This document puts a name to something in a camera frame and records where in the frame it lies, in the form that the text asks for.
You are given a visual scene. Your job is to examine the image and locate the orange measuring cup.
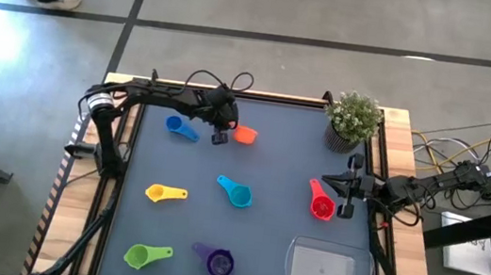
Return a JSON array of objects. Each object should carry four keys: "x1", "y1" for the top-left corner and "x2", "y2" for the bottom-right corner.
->
[{"x1": 227, "y1": 121, "x2": 260, "y2": 148}]

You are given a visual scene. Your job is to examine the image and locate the teal measuring cup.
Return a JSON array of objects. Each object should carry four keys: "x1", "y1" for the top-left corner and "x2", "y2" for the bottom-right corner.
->
[{"x1": 212, "y1": 173, "x2": 256, "y2": 210}]

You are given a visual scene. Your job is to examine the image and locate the white paper sheet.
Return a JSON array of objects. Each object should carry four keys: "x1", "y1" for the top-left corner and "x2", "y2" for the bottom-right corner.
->
[{"x1": 434, "y1": 209, "x2": 491, "y2": 275}]

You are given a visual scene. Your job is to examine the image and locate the blue measuring cup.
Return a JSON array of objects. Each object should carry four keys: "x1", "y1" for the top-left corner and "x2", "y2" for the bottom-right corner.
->
[{"x1": 163, "y1": 114, "x2": 205, "y2": 144}]

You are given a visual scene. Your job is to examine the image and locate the yellow measuring cup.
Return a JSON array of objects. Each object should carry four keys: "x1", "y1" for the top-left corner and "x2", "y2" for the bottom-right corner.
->
[{"x1": 143, "y1": 182, "x2": 190, "y2": 208}]

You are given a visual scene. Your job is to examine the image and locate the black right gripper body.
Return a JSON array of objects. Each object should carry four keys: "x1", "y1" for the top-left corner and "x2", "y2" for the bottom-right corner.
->
[{"x1": 336, "y1": 151, "x2": 390, "y2": 224}]

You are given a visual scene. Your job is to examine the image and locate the potted plant in ribbed pot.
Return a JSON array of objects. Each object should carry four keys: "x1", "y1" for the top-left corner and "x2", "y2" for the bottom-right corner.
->
[{"x1": 318, "y1": 87, "x2": 388, "y2": 160}]

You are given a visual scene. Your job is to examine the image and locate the striped hazard tape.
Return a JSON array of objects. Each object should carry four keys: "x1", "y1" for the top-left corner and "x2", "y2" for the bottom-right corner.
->
[{"x1": 20, "y1": 105, "x2": 93, "y2": 275}]

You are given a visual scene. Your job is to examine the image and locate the clear plastic basket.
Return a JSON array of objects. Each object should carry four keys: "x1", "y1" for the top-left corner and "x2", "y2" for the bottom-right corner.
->
[{"x1": 283, "y1": 234, "x2": 383, "y2": 275}]

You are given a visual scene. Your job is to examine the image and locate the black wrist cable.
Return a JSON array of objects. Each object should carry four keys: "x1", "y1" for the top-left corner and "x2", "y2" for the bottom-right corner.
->
[
  {"x1": 184, "y1": 63, "x2": 256, "y2": 98},
  {"x1": 369, "y1": 196, "x2": 424, "y2": 230}
]

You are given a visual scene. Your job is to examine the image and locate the grey-blue table mat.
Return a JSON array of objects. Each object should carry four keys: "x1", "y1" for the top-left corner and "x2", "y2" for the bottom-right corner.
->
[{"x1": 94, "y1": 80, "x2": 402, "y2": 275}]

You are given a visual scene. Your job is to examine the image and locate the yellow cable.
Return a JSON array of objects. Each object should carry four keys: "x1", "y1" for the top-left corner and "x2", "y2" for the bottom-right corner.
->
[{"x1": 407, "y1": 123, "x2": 491, "y2": 181}]

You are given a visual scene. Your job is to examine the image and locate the green measuring cup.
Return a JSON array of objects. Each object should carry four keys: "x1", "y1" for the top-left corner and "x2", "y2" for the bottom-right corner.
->
[{"x1": 121, "y1": 239, "x2": 176, "y2": 275}]

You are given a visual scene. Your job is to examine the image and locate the purple measuring cup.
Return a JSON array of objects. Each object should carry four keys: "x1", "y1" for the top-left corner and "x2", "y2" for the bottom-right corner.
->
[{"x1": 188, "y1": 241, "x2": 237, "y2": 275}]

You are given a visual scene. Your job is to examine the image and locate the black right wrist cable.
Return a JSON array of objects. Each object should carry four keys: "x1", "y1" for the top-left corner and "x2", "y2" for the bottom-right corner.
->
[{"x1": 369, "y1": 196, "x2": 424, "y2": 230}]

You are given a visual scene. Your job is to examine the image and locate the black metal beam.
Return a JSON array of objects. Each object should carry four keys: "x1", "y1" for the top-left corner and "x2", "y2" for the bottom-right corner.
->
[{"x1": 420, "y1": 194, "x2": 491, "y2": 259}]

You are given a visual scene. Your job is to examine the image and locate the red measuring cup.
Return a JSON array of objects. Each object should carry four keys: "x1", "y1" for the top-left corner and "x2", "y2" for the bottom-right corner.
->
[{"x1": 303, "y1": 177, "x2": 340, "y2": 223}]

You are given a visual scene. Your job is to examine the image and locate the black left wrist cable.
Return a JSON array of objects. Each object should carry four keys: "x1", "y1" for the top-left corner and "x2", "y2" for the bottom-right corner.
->
[{"x1": 184, "y1": 63, "x2": 256, "y2": 98}]

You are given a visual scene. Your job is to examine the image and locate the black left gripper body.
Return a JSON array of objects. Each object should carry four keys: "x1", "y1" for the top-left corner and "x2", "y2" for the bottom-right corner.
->
[{"x1": 196, "y1": 82, "x2": 237, "y2": 149}]

